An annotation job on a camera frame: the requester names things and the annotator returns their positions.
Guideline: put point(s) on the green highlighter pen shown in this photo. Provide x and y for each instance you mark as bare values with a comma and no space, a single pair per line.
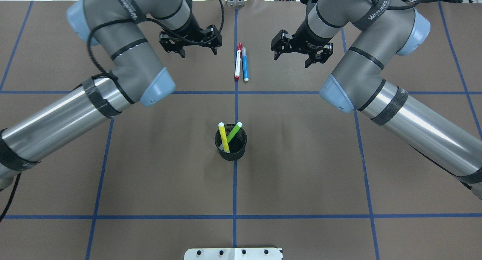
234,131

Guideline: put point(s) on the black mesh pen cup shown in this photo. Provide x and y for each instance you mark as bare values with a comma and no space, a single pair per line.
237,145

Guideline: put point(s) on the blue highlighter pen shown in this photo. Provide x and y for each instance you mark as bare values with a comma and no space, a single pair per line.
245,64

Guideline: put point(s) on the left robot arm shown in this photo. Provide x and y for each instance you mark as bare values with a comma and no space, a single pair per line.
129,72

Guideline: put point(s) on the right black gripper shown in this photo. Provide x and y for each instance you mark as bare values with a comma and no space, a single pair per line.
305,41

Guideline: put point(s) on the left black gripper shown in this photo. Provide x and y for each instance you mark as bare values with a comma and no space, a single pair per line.
191,29

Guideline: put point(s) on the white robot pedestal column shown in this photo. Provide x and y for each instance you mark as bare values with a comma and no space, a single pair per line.
246,253

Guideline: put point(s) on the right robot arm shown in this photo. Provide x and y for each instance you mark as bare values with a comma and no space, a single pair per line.
387,28

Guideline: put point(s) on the yellow highlighter pen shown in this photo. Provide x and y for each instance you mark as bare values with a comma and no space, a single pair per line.
223,136

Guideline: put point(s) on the red whiteboard marker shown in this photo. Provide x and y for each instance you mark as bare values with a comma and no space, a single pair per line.
238,61

